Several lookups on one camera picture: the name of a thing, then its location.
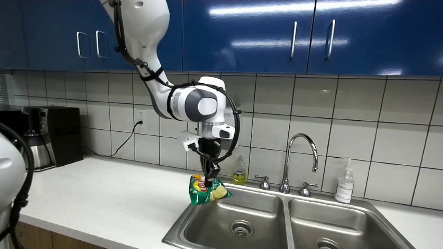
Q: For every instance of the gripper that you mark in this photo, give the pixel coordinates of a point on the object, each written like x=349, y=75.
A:
x=207, y=148

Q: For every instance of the green chip packet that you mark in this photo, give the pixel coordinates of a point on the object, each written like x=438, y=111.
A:
x=202, y=193

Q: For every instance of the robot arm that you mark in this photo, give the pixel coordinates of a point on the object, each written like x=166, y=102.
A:
x=145, y=27

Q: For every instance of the steel sink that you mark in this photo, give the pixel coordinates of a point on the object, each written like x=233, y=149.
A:
x=342, y=224
x=221, y=221

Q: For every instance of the yellow dish soap bottle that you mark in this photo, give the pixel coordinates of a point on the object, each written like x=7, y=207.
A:
x=239, y=174

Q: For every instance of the chrome tap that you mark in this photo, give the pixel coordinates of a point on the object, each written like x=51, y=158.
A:
x=287, y=162

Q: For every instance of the blue cabinet door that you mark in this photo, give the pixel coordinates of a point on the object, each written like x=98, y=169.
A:
x=173, y=52
x=380, y=52
x=242, y=52
x=12, y=34
x=52, y=31

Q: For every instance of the hand soap pump bottle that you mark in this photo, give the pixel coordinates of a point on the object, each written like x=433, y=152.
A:
x=344, y=188

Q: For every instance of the black coffee maker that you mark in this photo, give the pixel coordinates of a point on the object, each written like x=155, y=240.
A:
x=64, y=135

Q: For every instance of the wooden cabinet door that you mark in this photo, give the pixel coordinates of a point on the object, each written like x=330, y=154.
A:
x=69, y=242
x=34, y=238

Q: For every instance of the steel coffee carafe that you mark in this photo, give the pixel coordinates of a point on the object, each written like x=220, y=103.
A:
x=36, y=152

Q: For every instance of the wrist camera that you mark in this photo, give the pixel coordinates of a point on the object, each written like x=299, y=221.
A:
x=186, y=140

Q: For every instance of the wall socket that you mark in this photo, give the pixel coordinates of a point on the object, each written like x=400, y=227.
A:
x=141, y=116

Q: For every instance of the blue wall cabinet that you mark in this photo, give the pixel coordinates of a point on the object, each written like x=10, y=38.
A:
x=242, y=34

